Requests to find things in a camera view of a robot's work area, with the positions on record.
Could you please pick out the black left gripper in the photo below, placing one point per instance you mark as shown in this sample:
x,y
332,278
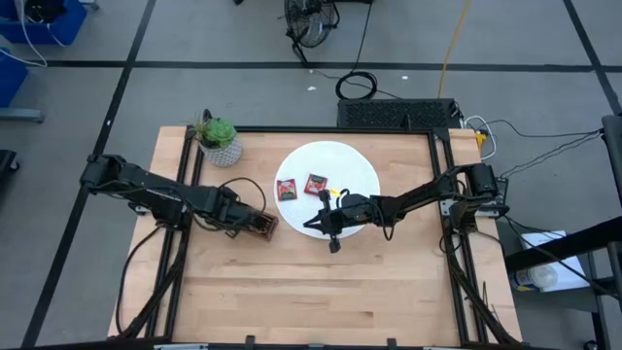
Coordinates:
x,y
238,214

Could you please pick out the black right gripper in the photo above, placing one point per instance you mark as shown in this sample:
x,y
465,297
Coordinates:
x,y
347,214

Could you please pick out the red strawberry tea packet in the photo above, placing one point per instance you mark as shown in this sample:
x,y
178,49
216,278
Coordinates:
x,y
286,189
316,184

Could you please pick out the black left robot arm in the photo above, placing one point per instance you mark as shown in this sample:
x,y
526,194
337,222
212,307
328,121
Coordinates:
x,y
146,192

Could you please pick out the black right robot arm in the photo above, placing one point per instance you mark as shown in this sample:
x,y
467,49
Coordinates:
x,y
437,192

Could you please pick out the wooden three-compartment tray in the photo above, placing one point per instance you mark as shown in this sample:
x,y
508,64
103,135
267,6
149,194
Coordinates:
x,y
269,226

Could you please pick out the small yellow tag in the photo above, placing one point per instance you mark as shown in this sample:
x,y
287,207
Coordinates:
x,y
334,192

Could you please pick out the white round placemat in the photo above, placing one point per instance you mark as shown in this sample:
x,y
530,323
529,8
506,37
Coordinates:
x,y
340,165

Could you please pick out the succulent in patterned white pot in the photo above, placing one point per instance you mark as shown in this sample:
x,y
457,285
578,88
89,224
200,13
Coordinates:
x,y
219,138

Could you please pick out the black perforated computer case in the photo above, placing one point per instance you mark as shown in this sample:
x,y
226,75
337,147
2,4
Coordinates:
x,y
393,114

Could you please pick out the yellow power plug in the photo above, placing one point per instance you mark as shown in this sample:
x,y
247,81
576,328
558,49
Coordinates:
x,y
480,139

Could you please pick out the black power adapter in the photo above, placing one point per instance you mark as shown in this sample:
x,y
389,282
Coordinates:
x,y
503,187

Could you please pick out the black floor fan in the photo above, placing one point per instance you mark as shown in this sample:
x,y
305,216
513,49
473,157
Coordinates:
x,y
311,22

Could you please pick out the clear plastic jar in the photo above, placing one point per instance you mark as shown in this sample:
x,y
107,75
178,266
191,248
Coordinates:
x,y
542,276

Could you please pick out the grey cart base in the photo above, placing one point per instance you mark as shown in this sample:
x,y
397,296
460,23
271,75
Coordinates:
x,y
22,115

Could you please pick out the black metal stand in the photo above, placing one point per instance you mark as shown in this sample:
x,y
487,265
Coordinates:
x,y
563,245

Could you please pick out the large blue bin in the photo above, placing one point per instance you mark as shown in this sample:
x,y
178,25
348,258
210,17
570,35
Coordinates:
x,y
68,24

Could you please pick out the white cardboard box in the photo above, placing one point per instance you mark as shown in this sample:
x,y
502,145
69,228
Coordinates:
x,y
568,277

